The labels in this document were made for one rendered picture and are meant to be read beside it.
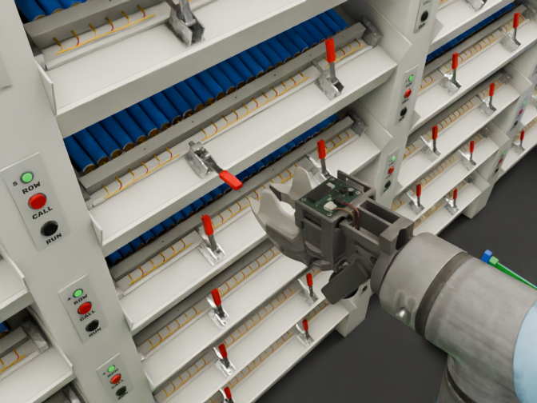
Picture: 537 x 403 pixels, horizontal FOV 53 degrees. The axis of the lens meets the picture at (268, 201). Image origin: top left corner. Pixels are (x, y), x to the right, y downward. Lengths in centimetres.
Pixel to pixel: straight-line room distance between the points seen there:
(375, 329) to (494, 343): 126
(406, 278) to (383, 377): 116
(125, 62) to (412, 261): 36
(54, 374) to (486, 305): 60
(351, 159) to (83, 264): 59
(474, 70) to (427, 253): 94
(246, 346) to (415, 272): 81
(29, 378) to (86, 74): 45
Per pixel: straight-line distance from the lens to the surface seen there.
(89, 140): 75
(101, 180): 72
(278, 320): 131
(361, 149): 112
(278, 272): 114
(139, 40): 64
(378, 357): 169
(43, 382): 86
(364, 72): 97
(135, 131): 77
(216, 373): 125
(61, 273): 70
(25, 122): 56
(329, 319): 156
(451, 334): 51
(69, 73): 61
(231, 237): 94
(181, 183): 75
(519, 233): 213
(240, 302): 110
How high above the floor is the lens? 147
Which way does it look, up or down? 46 degrees down
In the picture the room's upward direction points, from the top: straight up
